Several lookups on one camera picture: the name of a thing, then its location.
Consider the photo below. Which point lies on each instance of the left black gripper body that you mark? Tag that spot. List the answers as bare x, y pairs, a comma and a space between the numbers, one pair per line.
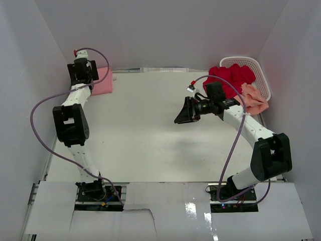
92, 74

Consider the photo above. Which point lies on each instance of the red t shirt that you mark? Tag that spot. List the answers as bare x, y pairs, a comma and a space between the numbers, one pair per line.
236, 75

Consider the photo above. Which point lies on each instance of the peach t shirt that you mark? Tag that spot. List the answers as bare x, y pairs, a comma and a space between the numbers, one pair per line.
255, 102

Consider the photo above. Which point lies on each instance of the white plastic basket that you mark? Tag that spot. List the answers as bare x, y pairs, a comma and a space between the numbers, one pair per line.
260, 83

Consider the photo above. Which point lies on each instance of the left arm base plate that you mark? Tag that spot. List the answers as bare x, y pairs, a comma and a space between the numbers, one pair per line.
96, 197

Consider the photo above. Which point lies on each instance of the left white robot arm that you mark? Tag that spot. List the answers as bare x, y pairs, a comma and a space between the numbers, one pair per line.
72, 127

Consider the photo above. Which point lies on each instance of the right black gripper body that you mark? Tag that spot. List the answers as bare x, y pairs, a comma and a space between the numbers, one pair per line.
203, 107

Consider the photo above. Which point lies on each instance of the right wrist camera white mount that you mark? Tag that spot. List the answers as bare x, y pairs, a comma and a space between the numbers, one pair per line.
192, 89

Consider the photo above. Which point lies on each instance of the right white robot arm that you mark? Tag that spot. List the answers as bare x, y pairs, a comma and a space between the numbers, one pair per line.
271, 154

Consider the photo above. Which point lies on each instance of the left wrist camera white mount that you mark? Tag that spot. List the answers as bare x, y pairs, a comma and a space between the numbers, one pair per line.
80, 54

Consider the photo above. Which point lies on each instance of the pink t shirt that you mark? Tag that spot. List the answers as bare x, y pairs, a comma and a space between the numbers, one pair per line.
105, 86

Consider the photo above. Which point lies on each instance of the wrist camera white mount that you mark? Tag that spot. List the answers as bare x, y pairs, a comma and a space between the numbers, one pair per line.
80, 54
192, 89

